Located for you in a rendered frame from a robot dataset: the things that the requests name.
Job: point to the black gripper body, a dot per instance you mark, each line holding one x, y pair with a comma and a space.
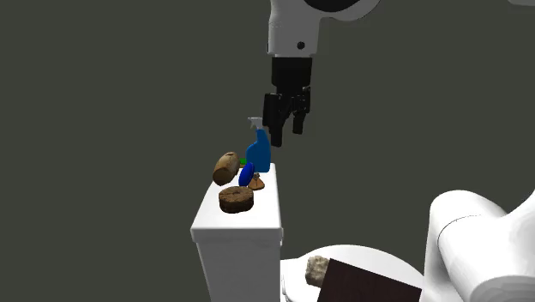
291, 73

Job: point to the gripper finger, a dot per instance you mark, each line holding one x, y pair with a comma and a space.
299, 119
274, 115

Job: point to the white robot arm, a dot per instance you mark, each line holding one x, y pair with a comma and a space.
468, 251

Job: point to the blue spray bottle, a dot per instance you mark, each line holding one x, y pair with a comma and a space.
259, 152

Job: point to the blue disc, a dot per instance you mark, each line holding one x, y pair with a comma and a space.
246, 175

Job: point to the small brown cone-shaped figure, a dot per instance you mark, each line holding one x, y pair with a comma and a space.
256, 183

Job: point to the brown wooden barrel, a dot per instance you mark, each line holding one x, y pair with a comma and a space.
225, 168

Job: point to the dark brown round block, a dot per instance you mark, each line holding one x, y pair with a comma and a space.
236, 199

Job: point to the white toilet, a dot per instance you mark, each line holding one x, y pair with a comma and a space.
238, 259

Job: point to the beige stone-like lump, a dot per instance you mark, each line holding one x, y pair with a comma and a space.
316, 270

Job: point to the dark brown robot stand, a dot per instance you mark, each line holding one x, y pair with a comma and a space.
363, 284

